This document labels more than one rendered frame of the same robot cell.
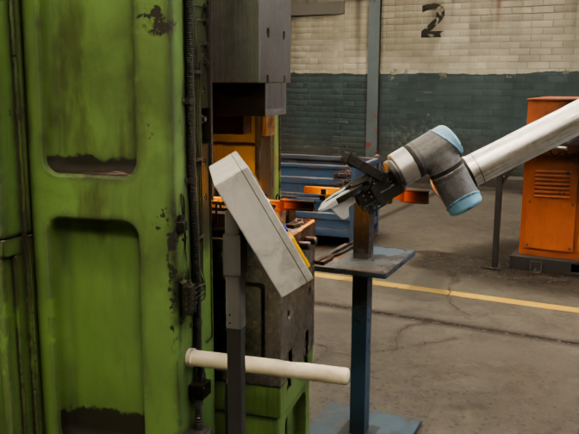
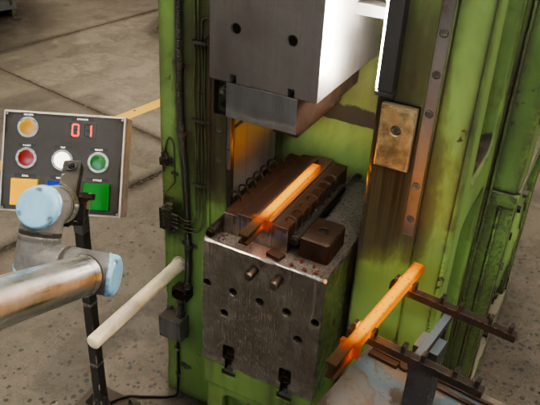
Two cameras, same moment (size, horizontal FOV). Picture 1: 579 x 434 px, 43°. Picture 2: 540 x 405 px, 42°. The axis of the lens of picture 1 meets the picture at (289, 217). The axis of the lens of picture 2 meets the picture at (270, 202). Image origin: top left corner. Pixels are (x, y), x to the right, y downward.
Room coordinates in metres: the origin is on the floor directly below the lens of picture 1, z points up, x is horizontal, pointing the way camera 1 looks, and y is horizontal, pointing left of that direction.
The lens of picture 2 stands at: (2.52, -1.54, 2.03)
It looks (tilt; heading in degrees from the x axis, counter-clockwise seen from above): 31 degrees down; 99
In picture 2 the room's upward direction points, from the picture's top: 3 degrees clockwise
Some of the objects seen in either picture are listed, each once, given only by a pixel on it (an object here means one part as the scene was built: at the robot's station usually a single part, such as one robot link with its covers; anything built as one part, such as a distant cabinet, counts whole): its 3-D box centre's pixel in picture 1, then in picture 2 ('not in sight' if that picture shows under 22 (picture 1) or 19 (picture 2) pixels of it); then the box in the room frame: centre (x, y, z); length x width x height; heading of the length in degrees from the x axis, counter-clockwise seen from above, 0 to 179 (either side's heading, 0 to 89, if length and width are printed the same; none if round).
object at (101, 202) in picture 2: not in sight; (96, 197); (1.79, 0.01, 1.01); 0.07 x 0.05 x 0.07; 8
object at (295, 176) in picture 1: (304, 196); not in sight; (6.48, -0.13, 0.36); 1.20 x 0.80 x 0.72; 68
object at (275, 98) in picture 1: (210, 98); (296, 82); (2.29, 0.24, 1.32); 0.42 x 0.20 x 0.10; 73
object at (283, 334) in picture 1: (217, 291); (300, 271); (2.35, 0.24, 0.69); 0.56 x 0.38 x 0.45; 73
